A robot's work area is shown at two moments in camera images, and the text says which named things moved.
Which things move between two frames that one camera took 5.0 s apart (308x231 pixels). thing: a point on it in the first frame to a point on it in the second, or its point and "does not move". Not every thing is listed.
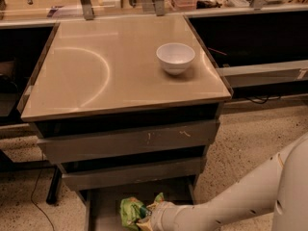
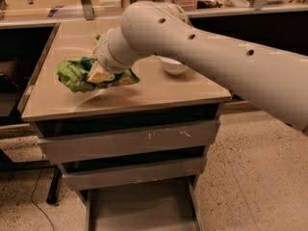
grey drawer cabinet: [125, 108] does not move
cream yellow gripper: [159, 213] to [103, 56]
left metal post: [86, 2] does not move
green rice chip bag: [133, 210] to [73, 72]
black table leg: [55, 186] does not move
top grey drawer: [90, 146] does not move
